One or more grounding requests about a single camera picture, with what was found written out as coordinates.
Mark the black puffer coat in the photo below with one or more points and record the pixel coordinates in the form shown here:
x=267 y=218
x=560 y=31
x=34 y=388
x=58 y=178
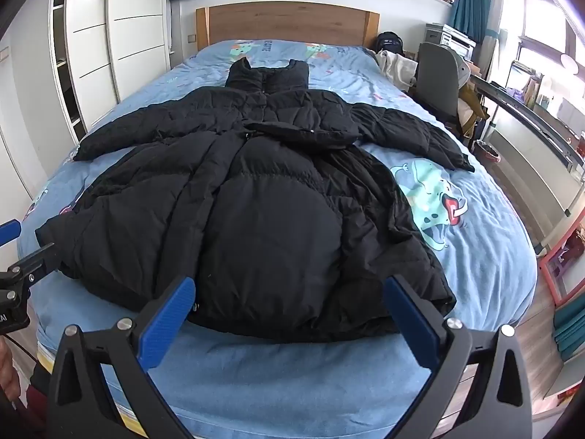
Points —
x=274 y=219

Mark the teal curtain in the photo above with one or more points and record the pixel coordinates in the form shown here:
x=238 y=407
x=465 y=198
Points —
x=475 y=4

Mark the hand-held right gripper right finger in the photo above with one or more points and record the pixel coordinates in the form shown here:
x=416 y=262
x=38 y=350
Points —
x=411 y=315

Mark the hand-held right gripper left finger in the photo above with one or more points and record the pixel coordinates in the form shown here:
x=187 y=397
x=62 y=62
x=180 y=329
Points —
x=169 y=320

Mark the stack of teal mats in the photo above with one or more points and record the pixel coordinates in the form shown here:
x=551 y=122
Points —
x=571 y=331

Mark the blue printed bedsheet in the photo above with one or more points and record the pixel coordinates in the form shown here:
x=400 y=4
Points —
x=297 y=375

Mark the wooden bed headboard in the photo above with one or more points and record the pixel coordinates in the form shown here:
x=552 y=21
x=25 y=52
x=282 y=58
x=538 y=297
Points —
x=283 y=23

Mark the white wardrobe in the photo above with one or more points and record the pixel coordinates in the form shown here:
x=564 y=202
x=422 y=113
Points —
x=137 y=32

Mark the red frame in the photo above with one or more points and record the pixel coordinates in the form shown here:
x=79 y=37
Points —
x=555 y=279

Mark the white cloth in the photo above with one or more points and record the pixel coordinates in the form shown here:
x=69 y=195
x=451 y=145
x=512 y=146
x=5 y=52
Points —
x=394 y=67

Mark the yellow cloth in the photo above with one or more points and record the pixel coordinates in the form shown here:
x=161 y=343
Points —
x=470 y=109

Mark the white printer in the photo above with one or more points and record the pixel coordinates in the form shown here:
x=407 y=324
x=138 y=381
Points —
x=450 y=39

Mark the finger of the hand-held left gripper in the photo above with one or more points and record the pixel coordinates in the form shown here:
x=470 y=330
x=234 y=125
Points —
x=10 y=231
x=34 y=263

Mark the red waste bin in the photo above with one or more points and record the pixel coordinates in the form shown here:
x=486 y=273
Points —
x=487 y=151

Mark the grey chair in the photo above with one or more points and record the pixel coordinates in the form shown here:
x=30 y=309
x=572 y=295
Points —
x=436 y=82

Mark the black backpack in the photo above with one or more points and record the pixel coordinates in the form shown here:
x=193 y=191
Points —
x=390 y=42

